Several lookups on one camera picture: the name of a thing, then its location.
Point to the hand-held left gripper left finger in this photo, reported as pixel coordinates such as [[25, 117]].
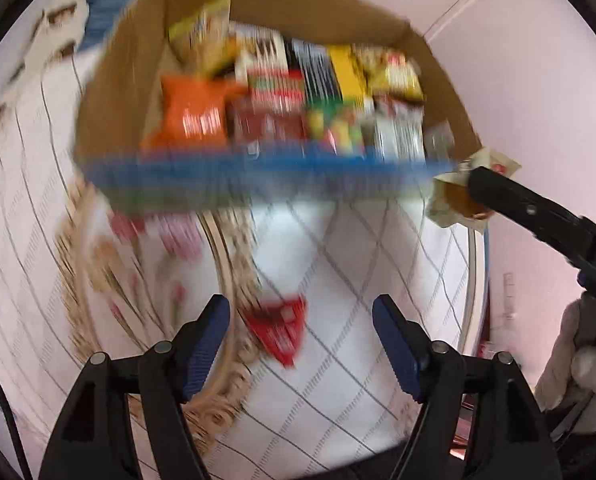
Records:
[[208, 340]]

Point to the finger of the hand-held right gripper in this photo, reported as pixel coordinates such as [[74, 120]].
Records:
[[523, 210]]

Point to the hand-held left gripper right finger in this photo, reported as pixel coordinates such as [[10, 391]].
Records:
[[398, 345]]

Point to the red triangular snack packet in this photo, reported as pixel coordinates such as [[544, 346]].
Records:
[[278, 327]]

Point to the beige snack packet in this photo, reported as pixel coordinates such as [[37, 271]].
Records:
[[448, 200]]

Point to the yellow egg cracker packet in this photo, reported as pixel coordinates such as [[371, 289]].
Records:
[[393, 72]]

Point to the dark red snack packet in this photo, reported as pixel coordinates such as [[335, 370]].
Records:
[[263, 127]]

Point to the orange snack packet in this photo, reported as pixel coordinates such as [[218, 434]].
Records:
[[193, 110]]

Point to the cardboard box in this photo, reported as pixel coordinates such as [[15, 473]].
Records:
[[128, 60]]

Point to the yellow cartoon snack packet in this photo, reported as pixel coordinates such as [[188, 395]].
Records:
[[203, 35]]

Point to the person's right hand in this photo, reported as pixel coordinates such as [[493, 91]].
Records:
[[563, 360]]

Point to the white printed bed sheet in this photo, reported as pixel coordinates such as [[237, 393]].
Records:
[[353, 260]]

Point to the white red striped packet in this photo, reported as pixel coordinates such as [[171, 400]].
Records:
[[398, 127]]

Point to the green colourful candy packet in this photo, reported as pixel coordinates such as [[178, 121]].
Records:
[[338, 127]]

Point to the yellow flat snack packet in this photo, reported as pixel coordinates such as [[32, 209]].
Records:
[[347, 75]]

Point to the black striped snack packet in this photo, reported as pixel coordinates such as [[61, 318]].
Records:
[[313, 67]]

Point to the red green snack packet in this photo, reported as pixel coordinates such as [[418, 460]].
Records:
[[277, 89]]

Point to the blue blanket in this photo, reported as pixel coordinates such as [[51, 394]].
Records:
[[109, 10]]

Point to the white brown printed cloth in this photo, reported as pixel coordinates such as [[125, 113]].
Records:
[[53, 25]]

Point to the white wall socket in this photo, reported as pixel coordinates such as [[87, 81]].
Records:
[[509, 290]]

